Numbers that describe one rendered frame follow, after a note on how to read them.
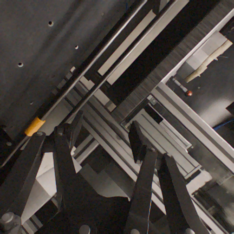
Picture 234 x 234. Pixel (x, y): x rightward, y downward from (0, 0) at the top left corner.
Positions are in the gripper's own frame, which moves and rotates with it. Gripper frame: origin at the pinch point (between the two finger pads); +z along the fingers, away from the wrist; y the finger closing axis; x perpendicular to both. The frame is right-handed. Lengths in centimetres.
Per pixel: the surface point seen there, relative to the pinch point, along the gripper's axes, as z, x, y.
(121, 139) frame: 18.7, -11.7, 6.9
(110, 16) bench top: 28.7, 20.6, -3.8
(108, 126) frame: 20.5, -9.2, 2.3
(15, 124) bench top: 23.4, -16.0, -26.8
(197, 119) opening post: 15.3, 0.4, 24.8
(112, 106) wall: 373, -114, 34
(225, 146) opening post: 11.2, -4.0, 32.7
